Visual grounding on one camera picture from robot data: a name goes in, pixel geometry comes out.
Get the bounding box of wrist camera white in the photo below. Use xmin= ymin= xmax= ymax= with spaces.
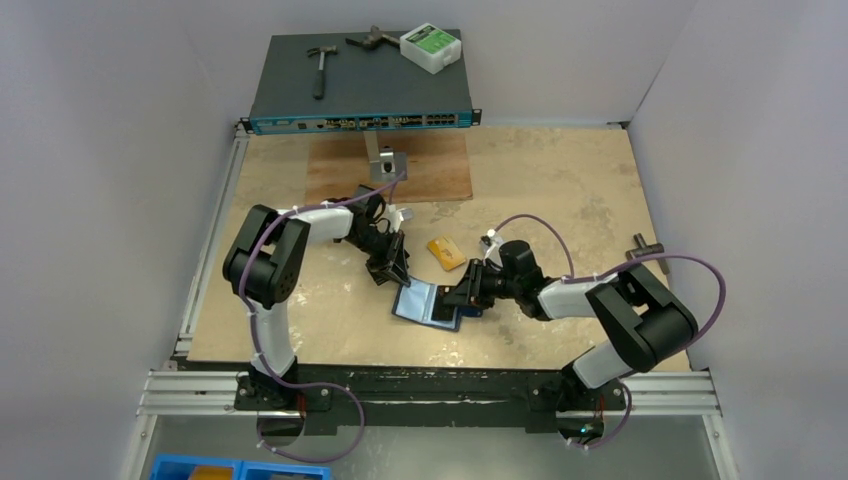
xmin=386 ymin=204 xmax=414 ymax=233
xmin=480 ymin=229 xmax=504 ymax=265

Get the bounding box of brown wooden board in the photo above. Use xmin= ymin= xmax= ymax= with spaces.
xmin=305 ymin=132 xmax=473 ymax=204

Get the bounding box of metal door handle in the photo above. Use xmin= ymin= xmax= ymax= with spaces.
xmin=625 ymin=233 xmax=670 ymax=275

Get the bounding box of small black hammer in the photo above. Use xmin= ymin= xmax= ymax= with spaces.
xmin=307 ymin=45 xmax=338 ymax=100

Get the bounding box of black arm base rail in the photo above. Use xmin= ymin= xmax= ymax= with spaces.
xmin=235 ymin=363 xmax=627 ymax=439

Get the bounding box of blue leather card holder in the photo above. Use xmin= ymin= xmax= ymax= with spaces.
xmin=391 ymin=277 xmax=464 ymax=332

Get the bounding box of metal stand bracket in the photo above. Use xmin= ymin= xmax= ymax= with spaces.
xmin=363 ymin=131 xmax=408 ymax=184

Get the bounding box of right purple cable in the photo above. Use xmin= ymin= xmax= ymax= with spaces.
xmin=490 ymin=213 xmax=728 ymax=372

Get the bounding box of white green electrical box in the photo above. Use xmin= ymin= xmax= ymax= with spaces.
xmin=399 ymin=23 xmax=462 ymax=75

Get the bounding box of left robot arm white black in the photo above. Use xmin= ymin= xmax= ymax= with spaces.
xmin=222 ymin=185 xmax=411 ymax=409

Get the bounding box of blue plastic bin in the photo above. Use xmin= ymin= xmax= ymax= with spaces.
xmin=148 ymin=454 xmax=333 ymax=480

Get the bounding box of dark metal tool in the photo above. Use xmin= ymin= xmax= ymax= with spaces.
xmin=345 ymin=25 xmax=400 ymax=51

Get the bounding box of blue network switch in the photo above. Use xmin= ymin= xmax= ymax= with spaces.
xmin=240 ymin=33 xmax=482 ymax=135

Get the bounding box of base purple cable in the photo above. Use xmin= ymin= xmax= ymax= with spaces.
xmin=255 ymin=384 xmax=368 ymax=466

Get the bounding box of aluminium frame rail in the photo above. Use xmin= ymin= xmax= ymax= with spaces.
xmin=135 ymin=371 xmax=722 ymax=416

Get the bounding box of single black credit card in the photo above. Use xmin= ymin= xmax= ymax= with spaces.
xmin=430 ymin=286 xmax=458 ymax=329

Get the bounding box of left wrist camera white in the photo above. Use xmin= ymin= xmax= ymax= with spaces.
xmin=386 ymin=204 xmax=414 ymax=233

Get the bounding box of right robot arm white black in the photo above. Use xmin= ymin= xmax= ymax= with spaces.
xmin=430 ymin=240 xmax=698 ymax=407

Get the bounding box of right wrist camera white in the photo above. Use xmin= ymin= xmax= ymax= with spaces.
xmin=480 ymin=229 xmax=504 ymax=265

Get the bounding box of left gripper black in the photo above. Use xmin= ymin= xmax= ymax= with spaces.
xmin=346 ymin=226 xmax=409 ymax=287

